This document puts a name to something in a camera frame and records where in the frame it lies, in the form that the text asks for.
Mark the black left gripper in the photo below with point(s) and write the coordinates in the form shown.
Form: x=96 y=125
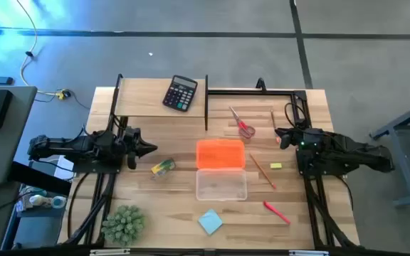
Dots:
x=134 y=140

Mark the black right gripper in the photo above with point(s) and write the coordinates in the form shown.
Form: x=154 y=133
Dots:
x=299 y=137

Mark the yellow green crayon box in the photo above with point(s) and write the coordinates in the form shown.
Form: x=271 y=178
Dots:
x=163 y=167

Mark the orange-lidded clear pencil case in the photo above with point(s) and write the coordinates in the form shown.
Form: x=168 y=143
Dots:
x=221 y=153

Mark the pink pen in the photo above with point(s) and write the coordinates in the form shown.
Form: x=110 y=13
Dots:
x=276 y=212

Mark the blue sticky note pad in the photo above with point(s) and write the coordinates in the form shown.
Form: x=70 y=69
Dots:
x=210 y=221

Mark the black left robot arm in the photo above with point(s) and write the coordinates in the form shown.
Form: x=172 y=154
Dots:
x=69 y=145

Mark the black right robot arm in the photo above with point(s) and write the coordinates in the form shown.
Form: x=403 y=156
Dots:
x=351 y=151

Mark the wooden shelf riser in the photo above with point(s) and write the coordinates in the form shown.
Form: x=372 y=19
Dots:
x=144 y=97

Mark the black desk calculator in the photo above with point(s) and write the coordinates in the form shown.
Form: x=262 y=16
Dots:
x=180 y=94

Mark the green artificial plant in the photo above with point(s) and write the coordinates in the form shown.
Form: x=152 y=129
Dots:
x=123 y=225

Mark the white paper sheet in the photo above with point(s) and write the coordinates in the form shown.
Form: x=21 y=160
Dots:
x=64 y=167

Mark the black flat panel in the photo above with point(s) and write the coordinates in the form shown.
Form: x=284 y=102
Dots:
x=37 y=177

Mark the white bottle teal cap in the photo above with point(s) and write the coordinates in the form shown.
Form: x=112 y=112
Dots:
x=46 y=202

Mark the blue-grey metal cart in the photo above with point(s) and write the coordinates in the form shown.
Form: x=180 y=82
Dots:
x=404 y=167

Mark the grey desk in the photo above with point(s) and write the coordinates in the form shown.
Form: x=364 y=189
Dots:
x=5 y=153

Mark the ribbed right wrist camera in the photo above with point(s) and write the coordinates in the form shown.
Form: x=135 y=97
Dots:
x=286 y=141

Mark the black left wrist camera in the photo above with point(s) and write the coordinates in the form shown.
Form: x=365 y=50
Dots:
x=132 y=161

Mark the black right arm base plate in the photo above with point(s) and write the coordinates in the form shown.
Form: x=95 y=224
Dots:
x=308 y=171

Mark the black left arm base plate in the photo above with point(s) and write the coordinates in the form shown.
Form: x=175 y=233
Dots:
x=87 y=168

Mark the silver metal bracket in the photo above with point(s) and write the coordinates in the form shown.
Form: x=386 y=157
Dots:
x=308 y=253
x=109 y=252

